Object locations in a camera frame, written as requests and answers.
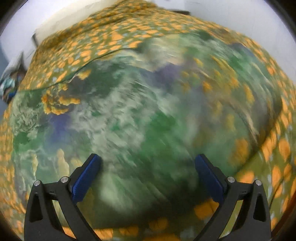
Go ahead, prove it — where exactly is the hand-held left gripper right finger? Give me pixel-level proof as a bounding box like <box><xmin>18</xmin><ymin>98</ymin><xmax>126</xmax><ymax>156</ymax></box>
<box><xmin>194</xmin><ymin>154</ymin><xmax>271</xmax><ymax>241</ymax></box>

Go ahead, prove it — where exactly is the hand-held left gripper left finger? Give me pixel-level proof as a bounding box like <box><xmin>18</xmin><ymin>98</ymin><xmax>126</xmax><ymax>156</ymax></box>
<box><xmin>24</xmin><ymin>153</ymin><xmax>101</xmax><ymax>241</ymax></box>

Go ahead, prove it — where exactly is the green printed padded jacket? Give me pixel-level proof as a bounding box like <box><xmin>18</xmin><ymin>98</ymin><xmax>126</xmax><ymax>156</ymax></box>
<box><xmin>10</xmin><ymin>31</ymin><xmax>284</xmax><ymax>232</ymax></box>

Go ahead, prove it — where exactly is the orange flowered green quilt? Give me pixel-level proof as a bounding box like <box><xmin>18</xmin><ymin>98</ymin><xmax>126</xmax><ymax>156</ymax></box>
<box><xmin>0</xmin><ymin>0</ymin><xmax>296</xmax><ymax>241</ymax></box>

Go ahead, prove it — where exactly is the cream pillow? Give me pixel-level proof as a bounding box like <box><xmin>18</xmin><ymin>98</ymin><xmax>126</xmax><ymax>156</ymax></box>
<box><xmin>35</xmin><ymin>0</ymin><xmax>121</xmax><ymax>35</ymax></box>

